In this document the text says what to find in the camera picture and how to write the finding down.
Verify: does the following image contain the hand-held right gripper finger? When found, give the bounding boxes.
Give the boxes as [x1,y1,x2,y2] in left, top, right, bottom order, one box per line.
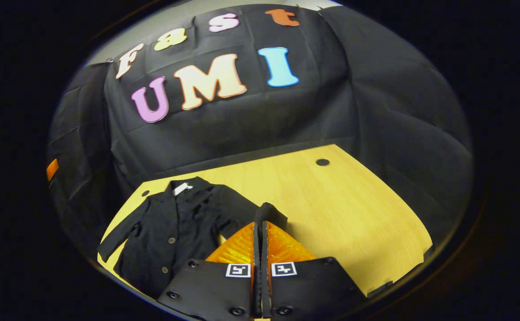
[261,221,367,320]
[157,222,261,320]

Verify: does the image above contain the black buttoned jacket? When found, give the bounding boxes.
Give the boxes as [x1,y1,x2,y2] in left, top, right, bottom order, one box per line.
[97,176,288,299]

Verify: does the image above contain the black backdrop cloth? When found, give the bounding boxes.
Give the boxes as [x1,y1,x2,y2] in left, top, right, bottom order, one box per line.
[47,4,473,268]

